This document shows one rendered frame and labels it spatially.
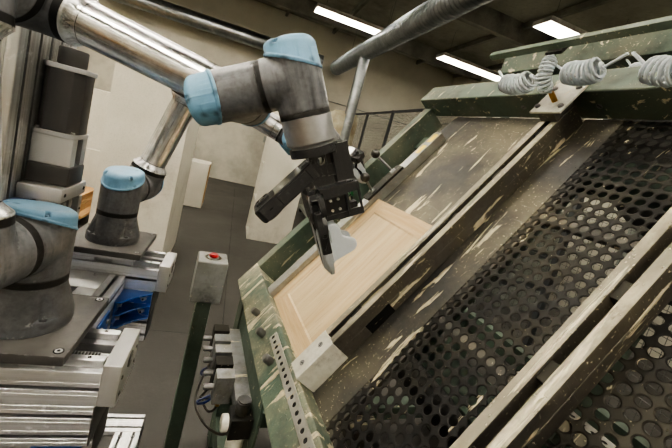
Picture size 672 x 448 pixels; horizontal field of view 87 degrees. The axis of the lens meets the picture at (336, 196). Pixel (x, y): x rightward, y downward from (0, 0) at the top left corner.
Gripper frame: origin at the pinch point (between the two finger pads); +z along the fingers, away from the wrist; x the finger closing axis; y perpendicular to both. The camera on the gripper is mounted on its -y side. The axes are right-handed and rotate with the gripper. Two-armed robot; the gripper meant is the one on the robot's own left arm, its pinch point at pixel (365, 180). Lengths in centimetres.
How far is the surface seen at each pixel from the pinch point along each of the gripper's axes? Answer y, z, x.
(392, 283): -39, 4, 38
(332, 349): -31, 6, 60
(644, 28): -84, -14, -26
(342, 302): -18, 10, 46
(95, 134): 414, -112, 1
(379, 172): 18.0, 13.2, -20.8
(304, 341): -14, 10, 61
